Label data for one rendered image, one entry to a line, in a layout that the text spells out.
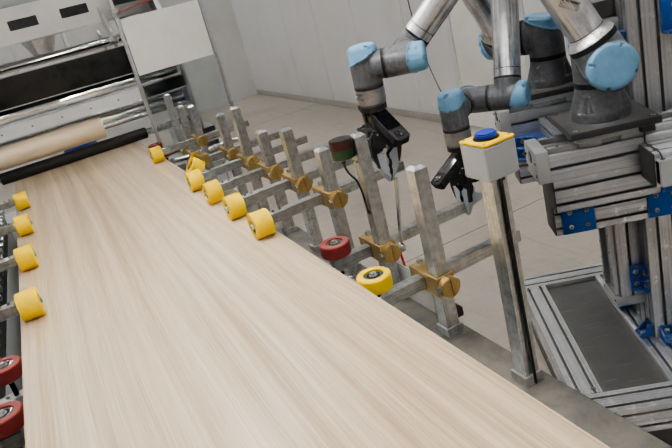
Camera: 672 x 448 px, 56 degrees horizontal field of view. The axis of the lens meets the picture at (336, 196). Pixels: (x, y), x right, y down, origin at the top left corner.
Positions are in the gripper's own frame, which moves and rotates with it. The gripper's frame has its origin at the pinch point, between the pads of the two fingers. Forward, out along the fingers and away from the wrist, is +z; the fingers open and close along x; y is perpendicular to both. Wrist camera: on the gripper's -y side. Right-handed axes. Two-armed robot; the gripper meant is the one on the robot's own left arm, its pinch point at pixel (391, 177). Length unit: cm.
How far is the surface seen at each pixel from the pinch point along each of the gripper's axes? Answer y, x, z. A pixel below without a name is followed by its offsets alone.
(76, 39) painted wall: 889, -6, -18
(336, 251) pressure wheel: -2.4, 21.3, 12.3
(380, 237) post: -4.3, 9.1, 12.8
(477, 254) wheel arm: -25.0, -5.5, 16.9
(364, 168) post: -3.5, 8.9, -6.5
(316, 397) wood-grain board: -54, 51, 10
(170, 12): 252, -11, -45
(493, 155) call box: -56, 9, -20
